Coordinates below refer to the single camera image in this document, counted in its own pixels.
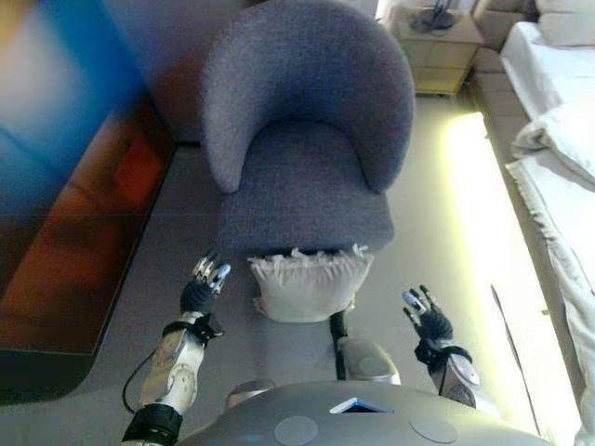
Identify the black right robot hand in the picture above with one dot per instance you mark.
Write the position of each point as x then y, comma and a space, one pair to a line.
434, 323

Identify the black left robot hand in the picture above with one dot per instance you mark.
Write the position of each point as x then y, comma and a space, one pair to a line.
197, 297

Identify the white fringed cushion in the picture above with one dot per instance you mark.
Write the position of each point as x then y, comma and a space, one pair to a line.
307, 292

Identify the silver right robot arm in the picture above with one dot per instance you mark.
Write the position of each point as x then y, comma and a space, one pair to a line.
458, 371

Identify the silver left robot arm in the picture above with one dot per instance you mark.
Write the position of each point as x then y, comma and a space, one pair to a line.
179, 371

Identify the silver right robot leg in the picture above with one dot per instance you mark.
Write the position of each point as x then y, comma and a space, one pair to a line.
367, 362

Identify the grey robot torso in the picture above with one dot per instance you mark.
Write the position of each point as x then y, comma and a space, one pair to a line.
372, 427

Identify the glossy dark cabinet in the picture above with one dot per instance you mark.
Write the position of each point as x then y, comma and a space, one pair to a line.
60, 186

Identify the beige upholstered bed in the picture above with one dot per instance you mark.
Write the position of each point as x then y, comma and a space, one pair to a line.
502, 107

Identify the grey fabric armchair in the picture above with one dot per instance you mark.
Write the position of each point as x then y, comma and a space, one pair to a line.
307, 93

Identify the white duvet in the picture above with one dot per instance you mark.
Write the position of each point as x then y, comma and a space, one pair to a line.
558, 93

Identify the light wooden nightstand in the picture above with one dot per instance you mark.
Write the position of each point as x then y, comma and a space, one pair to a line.
437, 60

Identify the black lamp base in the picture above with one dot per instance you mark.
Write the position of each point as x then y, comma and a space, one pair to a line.
432, 18

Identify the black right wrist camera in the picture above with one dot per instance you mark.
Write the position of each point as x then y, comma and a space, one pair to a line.
425, 350

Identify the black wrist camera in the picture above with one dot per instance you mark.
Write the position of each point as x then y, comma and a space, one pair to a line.
425, 350
211, 327

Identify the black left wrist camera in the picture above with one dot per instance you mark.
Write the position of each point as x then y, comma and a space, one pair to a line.
211, 327

